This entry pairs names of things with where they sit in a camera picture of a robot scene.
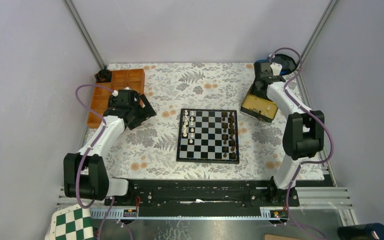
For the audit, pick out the floral white table mat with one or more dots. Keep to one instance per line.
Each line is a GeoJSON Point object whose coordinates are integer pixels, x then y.
{"type": "Point", "coordinates": [149, 151]}

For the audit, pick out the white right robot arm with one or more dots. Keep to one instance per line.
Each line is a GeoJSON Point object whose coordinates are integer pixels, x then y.
{"type": "Point", "coordinates": [304, 133]}

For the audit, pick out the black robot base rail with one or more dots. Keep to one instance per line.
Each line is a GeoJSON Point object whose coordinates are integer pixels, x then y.
{"type": "Point", "coordinates": [204, 198]}

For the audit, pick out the dark rolled cloth corner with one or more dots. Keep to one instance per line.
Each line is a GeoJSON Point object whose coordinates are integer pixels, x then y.
{"type": "Point", "coordinates": [103, 76]}

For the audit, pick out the black white chess board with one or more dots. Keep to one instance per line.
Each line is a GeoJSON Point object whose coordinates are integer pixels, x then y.
{"type": "Point", "coordinates": [207, 141]}

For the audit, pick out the dark chess pieces row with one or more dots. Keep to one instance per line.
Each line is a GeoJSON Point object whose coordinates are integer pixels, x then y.
{"type": "Point", "coordinates": [228, 135]}

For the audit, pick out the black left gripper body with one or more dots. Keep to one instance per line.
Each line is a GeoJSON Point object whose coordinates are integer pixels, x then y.
{"type": "Point", "coordinates": [134, 107]}

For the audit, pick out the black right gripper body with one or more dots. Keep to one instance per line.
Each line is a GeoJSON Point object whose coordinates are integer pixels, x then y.
{"type": "Point", "coordinates": [253, 90]}

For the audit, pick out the blue black cloth bundle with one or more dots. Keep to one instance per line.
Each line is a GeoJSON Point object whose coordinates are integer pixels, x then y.
{"type": "Point", "coordinates": [284, 64]}

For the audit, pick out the orange wooden divided tray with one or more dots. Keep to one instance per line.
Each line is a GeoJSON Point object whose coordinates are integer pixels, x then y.
{"type": "Point", "coordinates": [131, 78]}

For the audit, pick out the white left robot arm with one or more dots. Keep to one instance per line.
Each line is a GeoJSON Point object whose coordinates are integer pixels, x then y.
{"type": "Point", "coordinates": [85, 174]}

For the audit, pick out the dark cylinder bottle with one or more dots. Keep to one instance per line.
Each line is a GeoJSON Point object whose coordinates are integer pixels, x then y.
{"type": "Point", "coordinates": [369, 231]}

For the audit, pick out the green white rolled chess mat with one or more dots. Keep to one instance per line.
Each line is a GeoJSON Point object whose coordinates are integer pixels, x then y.
{"type": "Point", "coordinates": [71, 223]}

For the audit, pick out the gold metal tin box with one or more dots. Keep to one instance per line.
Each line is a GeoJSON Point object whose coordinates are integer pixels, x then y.
{"type": "Point", "coordinates": [259, 108]}

